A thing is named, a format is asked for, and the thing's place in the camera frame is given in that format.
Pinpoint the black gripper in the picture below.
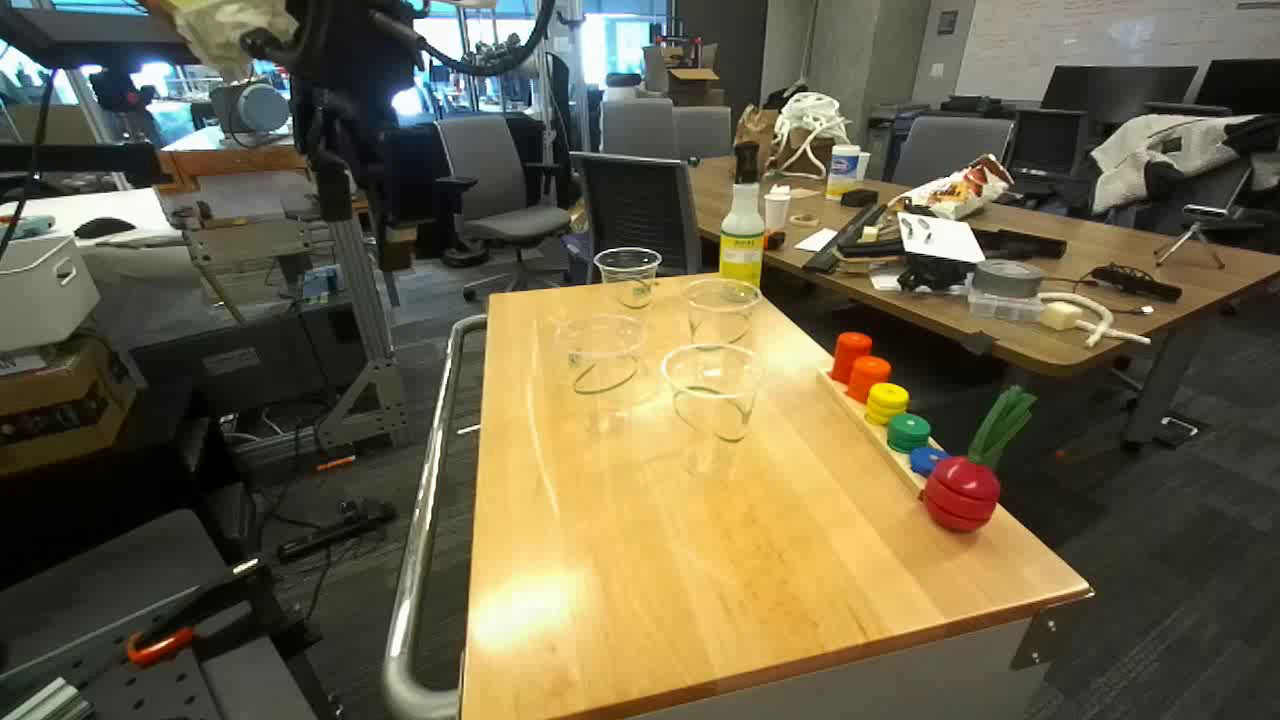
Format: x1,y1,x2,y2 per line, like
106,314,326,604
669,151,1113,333
280,0,411,185

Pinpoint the clear plastic cup green print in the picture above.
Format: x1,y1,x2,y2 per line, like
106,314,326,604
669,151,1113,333
589,244,669,314
656,342,768,489
682,275,768,351
558,308,651,436

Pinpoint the grey cylindrical device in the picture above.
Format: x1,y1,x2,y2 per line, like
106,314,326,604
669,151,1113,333
208,77,295,144

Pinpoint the grey office chair with armrests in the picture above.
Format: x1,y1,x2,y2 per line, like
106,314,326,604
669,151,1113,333
429,113,581,301

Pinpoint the black computer mouse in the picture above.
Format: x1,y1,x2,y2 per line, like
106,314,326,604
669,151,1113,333
67,214,139,244

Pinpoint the dark mesh office chair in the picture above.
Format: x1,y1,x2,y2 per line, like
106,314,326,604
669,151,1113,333
567,150,709,284

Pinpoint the white plastic box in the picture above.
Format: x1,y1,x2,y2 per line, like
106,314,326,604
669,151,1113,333
0,232,106,361

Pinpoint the brown cardboard box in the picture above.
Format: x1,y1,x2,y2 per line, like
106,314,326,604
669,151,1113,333
0,333,150,482

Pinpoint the yellow liquid spray bottle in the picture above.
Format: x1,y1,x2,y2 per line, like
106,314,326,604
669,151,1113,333
718,138,771,291

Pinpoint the black power strip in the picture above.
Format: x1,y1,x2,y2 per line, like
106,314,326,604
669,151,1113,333
269,498,404,570

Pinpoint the white wipes canister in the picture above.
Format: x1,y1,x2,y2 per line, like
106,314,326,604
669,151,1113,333
825,138,872,205

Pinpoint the long black keyboard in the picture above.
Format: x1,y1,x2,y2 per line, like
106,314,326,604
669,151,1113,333
798,196,891,282

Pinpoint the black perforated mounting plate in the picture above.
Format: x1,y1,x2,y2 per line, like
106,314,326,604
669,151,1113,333
0,505,332,720

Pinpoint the red-orange toy peg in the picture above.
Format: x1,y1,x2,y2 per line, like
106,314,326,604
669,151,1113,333
830,330,878,388

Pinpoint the orange toy peg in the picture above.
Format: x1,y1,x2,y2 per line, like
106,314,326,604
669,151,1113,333
845,351,898,410

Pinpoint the white printed paper sheet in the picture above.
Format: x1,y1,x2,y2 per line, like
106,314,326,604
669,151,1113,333
891,210,988,267

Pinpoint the snack chips bag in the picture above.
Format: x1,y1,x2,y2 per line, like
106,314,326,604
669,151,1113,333
891,150,1022,223

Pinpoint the yellow toy peg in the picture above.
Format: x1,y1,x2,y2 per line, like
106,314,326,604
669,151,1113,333
863,382,917,434

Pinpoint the green toy peg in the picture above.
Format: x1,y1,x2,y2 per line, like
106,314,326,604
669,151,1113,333
884,413,937,456

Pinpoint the grey round container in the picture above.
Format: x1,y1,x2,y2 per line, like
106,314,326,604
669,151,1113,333
966,256,1051,323

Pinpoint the flat black device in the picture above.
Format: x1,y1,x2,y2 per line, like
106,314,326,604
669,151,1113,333
973,227,1071,265

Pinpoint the small black monitor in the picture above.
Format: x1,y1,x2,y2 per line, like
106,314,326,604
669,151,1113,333
1004,103,1098,185

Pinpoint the red toy with green stalks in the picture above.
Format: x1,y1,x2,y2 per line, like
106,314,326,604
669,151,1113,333
919,384,1039,538

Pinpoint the black computer monitor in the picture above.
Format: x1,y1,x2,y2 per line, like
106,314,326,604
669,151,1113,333
1191,58,1280,122
1039,59,1203,122

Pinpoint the grey tool cart cabinet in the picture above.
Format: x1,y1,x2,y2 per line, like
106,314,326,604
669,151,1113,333
624,593,1099,720

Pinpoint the black remote control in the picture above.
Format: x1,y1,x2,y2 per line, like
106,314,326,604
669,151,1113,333
1088,262,1187,308

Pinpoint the white cloth over chair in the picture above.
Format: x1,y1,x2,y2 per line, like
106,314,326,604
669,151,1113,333
1088,109,1264,215

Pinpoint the wooden office desk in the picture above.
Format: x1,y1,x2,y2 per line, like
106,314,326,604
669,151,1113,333
687,151,1280,453

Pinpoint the grey metal stand frame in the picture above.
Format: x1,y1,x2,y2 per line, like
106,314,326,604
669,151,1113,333
175,173,416,456

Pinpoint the white cord bundle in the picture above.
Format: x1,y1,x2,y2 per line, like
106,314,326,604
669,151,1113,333
768,89,852,179

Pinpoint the chrome cart handle rail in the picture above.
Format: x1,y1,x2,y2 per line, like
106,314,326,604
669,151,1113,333
380,314,492,720

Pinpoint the orange clamp handle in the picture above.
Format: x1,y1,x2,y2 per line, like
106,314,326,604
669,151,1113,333
120,621,204,673

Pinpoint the white cable with adapter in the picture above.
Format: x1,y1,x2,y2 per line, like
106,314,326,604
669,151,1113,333
1033,288,1155,351

